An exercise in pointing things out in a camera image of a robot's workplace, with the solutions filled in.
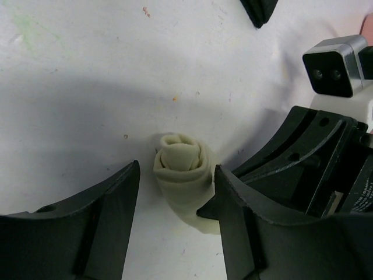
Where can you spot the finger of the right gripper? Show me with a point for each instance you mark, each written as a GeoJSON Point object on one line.
{"type": "Point", "coordinates": [295, 167]}

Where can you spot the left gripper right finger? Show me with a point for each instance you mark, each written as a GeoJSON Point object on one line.
{"type": "Point", "coordinates": [263, 239]}

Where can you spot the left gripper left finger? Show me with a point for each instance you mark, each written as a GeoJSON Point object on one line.
{"type": "Point", "coordinates": [85, 236]}

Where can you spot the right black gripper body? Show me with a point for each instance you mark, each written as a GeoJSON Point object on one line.
{"type": "Point", "coordinates": [344, 173]}

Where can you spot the pale yellow sock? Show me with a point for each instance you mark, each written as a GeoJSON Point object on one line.
{"type": "Point", "coordinates": [184, 170]}

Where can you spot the pink divided organizer box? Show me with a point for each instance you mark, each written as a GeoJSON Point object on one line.
{"type": "Point", "coordinates": [367, 29]}

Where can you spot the black sock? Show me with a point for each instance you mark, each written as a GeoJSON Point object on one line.
{"type": "Point", "coordinates": [259, 11]}

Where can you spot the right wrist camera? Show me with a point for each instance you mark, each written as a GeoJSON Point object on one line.
{"type": "Point", "coordinates": [340, 66]}

